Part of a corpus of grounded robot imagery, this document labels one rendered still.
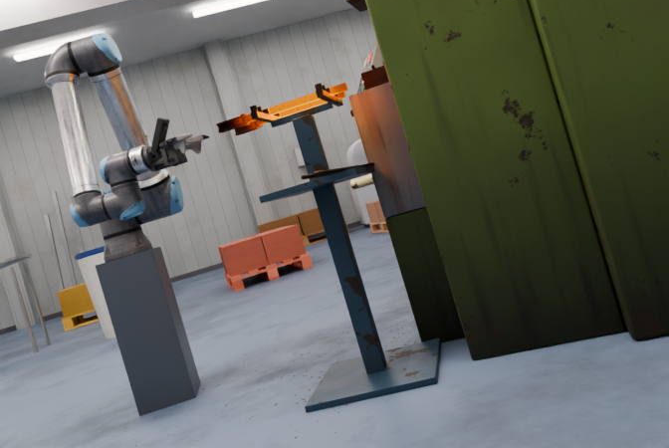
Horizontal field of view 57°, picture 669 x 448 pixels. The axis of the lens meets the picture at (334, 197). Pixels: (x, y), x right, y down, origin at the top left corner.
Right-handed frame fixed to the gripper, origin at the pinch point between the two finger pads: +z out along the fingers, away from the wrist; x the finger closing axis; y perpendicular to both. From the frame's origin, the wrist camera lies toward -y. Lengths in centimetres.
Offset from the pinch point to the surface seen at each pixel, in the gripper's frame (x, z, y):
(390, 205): -20, 52, 41
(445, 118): 10, 77, 20
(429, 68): 10, 77, 4
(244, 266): -371, -135, 72
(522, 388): 38, 76, 92
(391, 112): -19, 61, 10
